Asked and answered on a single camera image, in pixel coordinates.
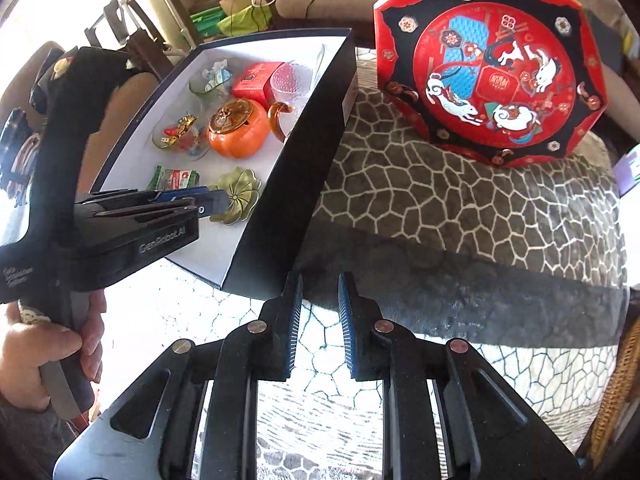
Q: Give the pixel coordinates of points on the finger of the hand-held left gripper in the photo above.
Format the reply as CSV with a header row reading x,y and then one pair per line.
x,y
185,192
215,203

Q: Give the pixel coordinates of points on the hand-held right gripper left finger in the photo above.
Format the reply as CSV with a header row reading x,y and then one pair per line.
x,y
296,310

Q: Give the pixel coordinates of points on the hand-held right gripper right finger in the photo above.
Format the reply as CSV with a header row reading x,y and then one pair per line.
x,y
346,312

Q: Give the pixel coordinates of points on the green snack packet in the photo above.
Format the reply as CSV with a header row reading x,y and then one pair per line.
x,y
175,178

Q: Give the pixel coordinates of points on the green flower-shaped dish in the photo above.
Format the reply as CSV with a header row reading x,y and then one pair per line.
x,y
240,195

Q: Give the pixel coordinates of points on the glass bowl with candies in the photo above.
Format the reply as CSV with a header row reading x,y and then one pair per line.
x,y
170,147

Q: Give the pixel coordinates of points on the colourful candies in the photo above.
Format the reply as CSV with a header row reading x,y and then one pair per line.
x,y
179,132

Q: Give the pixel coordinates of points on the orange ceramic pot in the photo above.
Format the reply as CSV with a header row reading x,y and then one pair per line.
x,y
245,140

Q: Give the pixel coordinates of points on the brown ceramic lid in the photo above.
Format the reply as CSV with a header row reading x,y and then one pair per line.
x,y
231,115

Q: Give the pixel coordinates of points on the black storage box white interior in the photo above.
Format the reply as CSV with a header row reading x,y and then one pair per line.
x,y
300,160

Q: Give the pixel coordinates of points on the clear glass bowl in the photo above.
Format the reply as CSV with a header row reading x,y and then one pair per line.
x,y
210,85

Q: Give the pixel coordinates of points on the blue white packet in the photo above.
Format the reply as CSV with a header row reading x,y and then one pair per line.
x,y
217,74

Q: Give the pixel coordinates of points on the red tea box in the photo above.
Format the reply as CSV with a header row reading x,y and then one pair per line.
x,y
255,82

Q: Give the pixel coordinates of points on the person's left hand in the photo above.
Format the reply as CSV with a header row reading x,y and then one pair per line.
x,y
30,350

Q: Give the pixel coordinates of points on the wooden chair brown cushion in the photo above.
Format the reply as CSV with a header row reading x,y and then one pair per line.
x,y
135,125

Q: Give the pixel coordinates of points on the grey white patterned blanket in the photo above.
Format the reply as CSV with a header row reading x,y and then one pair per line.
x,y
450,220

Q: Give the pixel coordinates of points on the dark wooden chair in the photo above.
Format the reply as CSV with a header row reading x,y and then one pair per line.
x,y
117,7

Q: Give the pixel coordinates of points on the green box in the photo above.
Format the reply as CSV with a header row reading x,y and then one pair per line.
x,y
205,22

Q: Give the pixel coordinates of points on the bright green bag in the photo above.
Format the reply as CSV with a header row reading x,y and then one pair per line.
x,y
245,20

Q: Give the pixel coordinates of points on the wicker basket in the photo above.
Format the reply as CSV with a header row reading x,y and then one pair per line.
x,y
617,400

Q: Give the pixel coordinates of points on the red octagonal gift box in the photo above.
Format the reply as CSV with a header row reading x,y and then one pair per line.
x,y
490,60

